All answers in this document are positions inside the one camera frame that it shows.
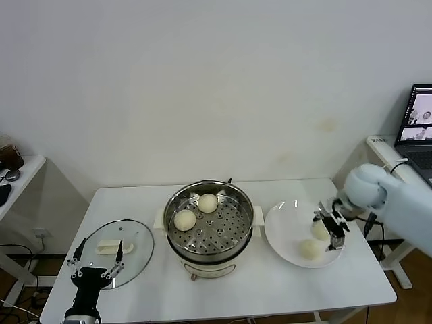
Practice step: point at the white desk with jar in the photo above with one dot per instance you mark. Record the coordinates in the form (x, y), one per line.
(27, 168)

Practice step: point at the steel steamer pot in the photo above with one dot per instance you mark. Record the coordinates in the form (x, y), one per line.
(209, 270)

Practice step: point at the grey open laptop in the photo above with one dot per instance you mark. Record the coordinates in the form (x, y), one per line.
(418, 158)

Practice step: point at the white desk with label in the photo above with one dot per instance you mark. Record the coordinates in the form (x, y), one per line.
(384, 148)

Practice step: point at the flat black object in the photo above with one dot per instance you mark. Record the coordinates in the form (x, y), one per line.
(3, 195)

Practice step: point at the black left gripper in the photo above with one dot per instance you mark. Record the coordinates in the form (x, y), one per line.
(88, 278)

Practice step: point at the white steamed baozi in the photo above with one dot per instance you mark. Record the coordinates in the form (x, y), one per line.
(318, 232)
(184, 220)
(207, 203)
(310, 249)

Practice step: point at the brown filled clear jar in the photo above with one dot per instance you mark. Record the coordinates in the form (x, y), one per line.
(11, 157)

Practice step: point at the white wall outlet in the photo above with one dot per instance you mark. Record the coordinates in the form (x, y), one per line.
(40, 233)

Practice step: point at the white round plate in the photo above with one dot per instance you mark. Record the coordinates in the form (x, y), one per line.
(280, 219)

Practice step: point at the stainless steel steamer basket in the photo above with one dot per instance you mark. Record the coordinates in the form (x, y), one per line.
(216, 233)

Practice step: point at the grey round disc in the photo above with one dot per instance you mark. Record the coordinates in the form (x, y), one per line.
(13, 175)

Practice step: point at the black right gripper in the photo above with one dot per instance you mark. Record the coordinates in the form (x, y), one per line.
(337, 212)

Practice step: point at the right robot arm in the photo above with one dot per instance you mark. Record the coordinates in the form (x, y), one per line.
(405, 202)

